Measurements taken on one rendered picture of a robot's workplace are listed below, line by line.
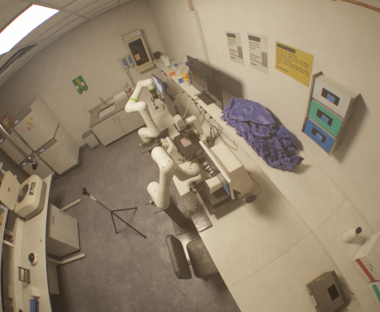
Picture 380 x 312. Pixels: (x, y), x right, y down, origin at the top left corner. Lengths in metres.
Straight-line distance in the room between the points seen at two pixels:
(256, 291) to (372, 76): 1.57
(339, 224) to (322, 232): 0.14
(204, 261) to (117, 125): 3.21
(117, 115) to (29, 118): 1.93
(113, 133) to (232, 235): 3.33
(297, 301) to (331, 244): 0.64
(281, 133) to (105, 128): 3.48
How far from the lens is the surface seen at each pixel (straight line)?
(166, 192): 1.45
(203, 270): 1.88
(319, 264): 1.73
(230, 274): 1.58
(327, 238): 1.22
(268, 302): 1.61
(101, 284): 3.03
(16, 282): 3.09
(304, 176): 1.33
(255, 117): 1.43
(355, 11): 0.95
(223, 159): 1.34
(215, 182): 1.48
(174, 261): 1.44
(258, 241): 1.62
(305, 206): 1.22
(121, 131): 4.12
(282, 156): 1.32
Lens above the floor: 2.32
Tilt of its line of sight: 48 degrees down
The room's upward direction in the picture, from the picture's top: 21 degrees counter-clockwise
